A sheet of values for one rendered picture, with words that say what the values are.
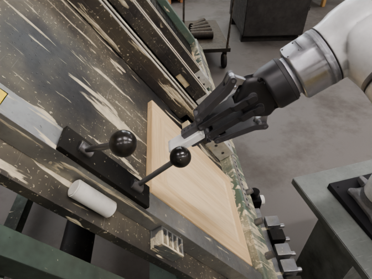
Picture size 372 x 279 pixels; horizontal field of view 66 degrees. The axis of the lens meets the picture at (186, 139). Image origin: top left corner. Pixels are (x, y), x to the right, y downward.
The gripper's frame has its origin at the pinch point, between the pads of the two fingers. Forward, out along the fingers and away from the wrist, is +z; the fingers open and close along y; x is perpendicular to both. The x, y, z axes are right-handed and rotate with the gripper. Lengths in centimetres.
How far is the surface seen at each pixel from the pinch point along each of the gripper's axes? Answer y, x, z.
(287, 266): -77, -6, 10
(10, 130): 21.7, 6.6, 14.7
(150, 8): -2, -109, 11
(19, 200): -40, -93, 161
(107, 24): 15, -49, 13
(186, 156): 0.2, 4.5, 0.2
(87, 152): 11.6, 5.0, 11.4
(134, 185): 0.8, 5.0, 11.3
